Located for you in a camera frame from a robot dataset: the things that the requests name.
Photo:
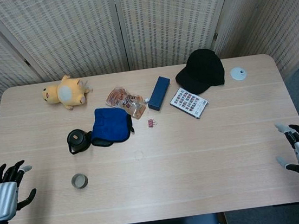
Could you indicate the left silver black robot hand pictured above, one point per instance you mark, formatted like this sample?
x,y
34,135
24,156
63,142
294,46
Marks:
x,y
2,201

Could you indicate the black teapot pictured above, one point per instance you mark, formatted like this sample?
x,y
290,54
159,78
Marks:
x,y
77,138

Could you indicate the small grey tea cup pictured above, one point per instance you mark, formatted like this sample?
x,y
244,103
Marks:
x,y
79,181

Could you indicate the white round table grommet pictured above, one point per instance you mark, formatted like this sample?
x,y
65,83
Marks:
x,y
237,74

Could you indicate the yellow plush toy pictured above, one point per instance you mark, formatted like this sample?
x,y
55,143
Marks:
x,y
66,93

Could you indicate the blue cloth with black trim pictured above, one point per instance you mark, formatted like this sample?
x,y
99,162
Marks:
x,y
108,125

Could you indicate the printed sticker card box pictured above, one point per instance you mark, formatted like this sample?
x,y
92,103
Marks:
x,y
189,102

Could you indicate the black baseball cap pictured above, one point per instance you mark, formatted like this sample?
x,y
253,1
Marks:
x,y
201,71

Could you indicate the orange snack packet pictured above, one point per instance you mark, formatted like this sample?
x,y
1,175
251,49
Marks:
x,y
125,101

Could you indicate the pink binder clip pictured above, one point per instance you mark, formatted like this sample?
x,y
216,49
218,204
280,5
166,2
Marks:
x,y
151,123

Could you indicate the navy blue long box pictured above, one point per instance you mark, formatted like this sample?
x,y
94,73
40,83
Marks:
x,y
158,93

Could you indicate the small white clip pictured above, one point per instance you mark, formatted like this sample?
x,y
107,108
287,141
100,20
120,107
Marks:
x,y
146,100

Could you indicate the woven folding screen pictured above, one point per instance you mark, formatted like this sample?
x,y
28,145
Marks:
x,y
74,31

